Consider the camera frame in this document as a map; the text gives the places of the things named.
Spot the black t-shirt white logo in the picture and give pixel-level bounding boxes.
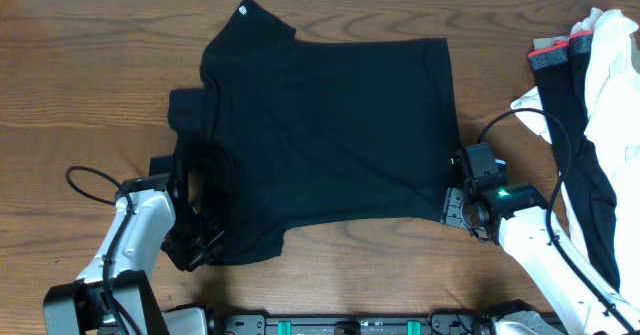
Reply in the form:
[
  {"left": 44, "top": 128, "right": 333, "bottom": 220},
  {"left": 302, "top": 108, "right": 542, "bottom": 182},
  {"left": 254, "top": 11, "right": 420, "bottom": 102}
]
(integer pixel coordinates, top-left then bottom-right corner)
[{"left": 168, "top": 0, "right": 461, "bottom": 265}]

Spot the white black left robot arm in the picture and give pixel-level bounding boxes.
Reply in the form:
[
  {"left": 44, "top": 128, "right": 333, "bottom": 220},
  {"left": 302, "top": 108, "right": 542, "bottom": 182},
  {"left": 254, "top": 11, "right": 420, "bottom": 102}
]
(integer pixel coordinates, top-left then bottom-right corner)
[{"left": 43, "top": 174, "right": 215, "bottom": 335}]

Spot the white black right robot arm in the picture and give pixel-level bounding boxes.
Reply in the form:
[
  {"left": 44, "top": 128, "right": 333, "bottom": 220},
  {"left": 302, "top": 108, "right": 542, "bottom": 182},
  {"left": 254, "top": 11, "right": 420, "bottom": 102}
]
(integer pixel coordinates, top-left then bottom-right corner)
[{"left": 441, "top": 184, "right": 639, "bottom": 334}]

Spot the white crumpled garment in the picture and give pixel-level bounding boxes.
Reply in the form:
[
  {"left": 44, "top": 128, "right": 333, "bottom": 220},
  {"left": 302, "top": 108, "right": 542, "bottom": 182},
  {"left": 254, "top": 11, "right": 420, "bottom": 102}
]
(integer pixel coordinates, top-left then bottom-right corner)
[{"left": 509, "top": 7, "right": 640, "bottom": 306}]

